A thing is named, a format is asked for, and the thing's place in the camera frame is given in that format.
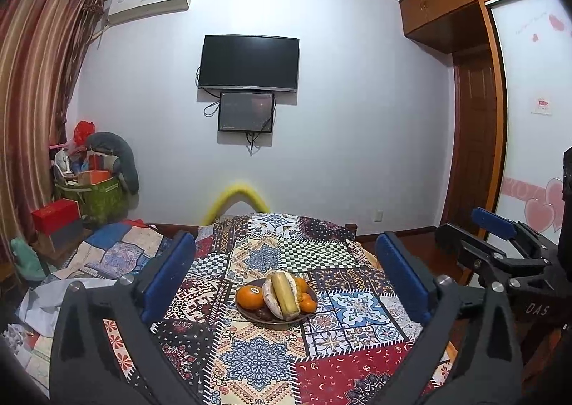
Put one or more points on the large orange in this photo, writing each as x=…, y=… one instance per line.
x=250, y=297

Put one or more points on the green storage box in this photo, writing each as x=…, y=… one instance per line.
x=99, y=204

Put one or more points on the grey neck pillow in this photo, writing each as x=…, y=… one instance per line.
x=124, y=165

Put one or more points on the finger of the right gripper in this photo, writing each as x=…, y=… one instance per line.
x=493, y=223
x=472, y=253

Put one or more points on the striped curtain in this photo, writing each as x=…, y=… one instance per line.
x=43, y=45

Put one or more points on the wooden door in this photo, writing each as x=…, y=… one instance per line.
x=474, y=138

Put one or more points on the yellow foam arch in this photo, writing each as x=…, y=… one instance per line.
x=233, y=195

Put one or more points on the wall mounted television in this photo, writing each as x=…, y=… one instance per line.
x=249, y=62

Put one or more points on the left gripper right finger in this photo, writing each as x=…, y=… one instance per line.
x=412, y=281

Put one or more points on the small mandarin on plate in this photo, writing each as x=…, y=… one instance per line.
x=302, y=285

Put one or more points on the colourful patchwork tablecloth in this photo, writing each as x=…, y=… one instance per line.
x=80, y=338

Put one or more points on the peeled pomelo segment on plate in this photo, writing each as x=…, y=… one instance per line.
x=290, y=302

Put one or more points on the red plastic bag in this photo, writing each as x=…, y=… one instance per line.
x=82, y=131

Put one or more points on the small mandarin orange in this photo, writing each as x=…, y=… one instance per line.
x=307, y=304

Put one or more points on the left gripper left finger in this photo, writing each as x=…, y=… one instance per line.
x=161, y=277

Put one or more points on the red box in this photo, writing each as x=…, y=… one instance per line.
x=55, y=216

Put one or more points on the dark red grape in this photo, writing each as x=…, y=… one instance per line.
x=265, y=314

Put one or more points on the yellow banana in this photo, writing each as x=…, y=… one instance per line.
x=276, y=284

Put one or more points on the small black monitor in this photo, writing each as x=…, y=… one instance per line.
x=246, y=112

